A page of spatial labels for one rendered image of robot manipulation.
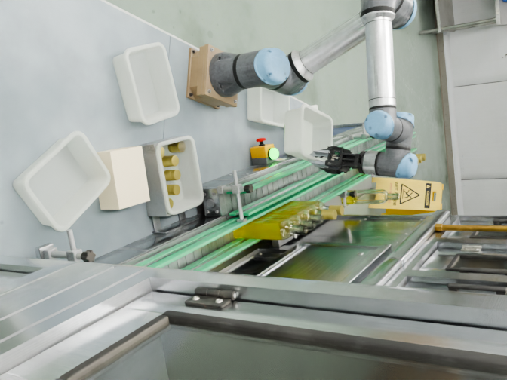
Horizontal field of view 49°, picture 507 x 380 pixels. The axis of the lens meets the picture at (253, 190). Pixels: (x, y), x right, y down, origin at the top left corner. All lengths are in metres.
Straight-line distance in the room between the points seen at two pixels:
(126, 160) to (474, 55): 6.30
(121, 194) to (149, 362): 1.01
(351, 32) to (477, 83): 5.76
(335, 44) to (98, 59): 0.73
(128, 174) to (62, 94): 0.27
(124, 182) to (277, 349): 1.08
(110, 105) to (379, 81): 0.76
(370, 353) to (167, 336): 0.23
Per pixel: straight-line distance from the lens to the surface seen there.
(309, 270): 1.77
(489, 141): 7.60
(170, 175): 1.75
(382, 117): 1.57
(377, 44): 1.64
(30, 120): 1.51
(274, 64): 1.81
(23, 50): 1.53
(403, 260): 1.81
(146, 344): 0.64
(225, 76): 1.87
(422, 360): 0.54
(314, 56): 1.88
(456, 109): 7.62
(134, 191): 1.61
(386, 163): 1.71
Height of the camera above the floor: 1.98
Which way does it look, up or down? 34 degrees down
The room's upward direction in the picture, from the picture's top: 89 degrees clockwise
